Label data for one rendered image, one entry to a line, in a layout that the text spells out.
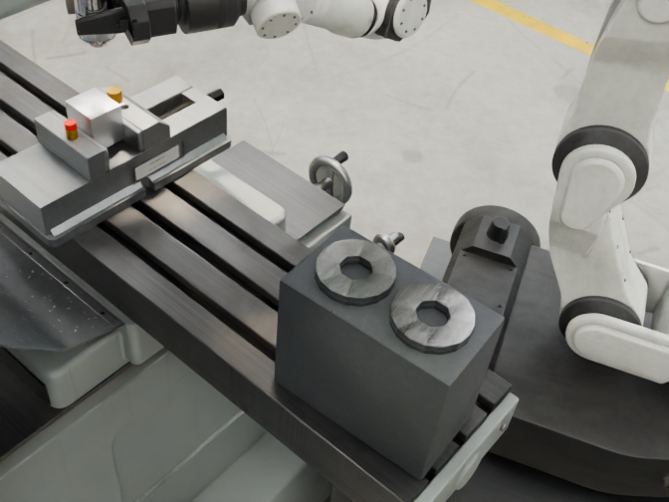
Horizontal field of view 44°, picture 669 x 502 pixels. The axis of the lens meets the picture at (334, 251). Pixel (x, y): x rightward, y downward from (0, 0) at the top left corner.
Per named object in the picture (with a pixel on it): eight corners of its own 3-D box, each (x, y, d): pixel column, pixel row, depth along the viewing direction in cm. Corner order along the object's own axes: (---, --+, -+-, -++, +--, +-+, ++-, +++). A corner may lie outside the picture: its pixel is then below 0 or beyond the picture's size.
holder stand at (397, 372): (331, 324, 111) (344, 214, 97) (472, 414, 102) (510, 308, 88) (272, 380, 103) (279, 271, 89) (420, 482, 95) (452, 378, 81)
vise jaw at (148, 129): (118, 102, 130) (115, 80, 127) (171, 137, 125) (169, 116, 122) (87, 117, 126) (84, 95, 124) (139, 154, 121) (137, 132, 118)
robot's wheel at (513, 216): (529, 281, 195) (552, 219, 181) (524, 296, 192) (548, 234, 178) (447, 255, 199) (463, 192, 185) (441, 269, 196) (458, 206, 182)
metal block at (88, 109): (99, 121, 124) (95, 87, 120) (124, 138, 122) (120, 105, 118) (70, 134, 121) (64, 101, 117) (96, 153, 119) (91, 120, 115)
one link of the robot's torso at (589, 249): (648, 301, 162) (659, 84, 132) (638, 377, 148) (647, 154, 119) (566, 293, 168) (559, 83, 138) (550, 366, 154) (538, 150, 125)
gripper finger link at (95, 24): (73, 14, 102) (123, 6, 104) (77, 37, 104) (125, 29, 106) (76, 20, 101) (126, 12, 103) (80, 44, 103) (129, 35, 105)
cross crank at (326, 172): (321, 179, 187) (325, 137, 179) (360, 204, 182) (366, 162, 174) (272, 212, 178) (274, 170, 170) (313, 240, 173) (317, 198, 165)
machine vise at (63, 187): (173, 105, 142) (170, 49, 134) (234, 144, 136) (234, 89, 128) (-9, 197, 122) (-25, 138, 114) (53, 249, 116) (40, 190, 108)
